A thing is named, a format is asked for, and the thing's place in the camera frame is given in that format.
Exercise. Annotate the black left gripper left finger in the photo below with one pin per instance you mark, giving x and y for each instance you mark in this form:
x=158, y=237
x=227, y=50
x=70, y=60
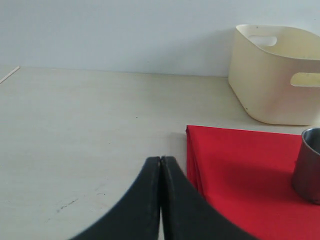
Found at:
x=136, y=216

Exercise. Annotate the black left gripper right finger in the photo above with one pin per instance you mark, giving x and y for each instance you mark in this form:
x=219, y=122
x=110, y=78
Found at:
x=186, y=215

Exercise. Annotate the red tablecloth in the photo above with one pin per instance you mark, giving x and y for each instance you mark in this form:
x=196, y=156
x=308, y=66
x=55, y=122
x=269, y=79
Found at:
x=246, y=176

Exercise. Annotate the stainless steel cup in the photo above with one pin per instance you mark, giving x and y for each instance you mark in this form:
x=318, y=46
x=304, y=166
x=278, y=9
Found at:
x=306, y=175

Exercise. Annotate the cream plastic bin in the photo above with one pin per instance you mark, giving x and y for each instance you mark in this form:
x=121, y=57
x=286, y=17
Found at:
x=275, y=74

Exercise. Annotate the wooden stick on table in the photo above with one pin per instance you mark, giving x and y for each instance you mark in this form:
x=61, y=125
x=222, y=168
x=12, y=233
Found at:
x=9, y=74

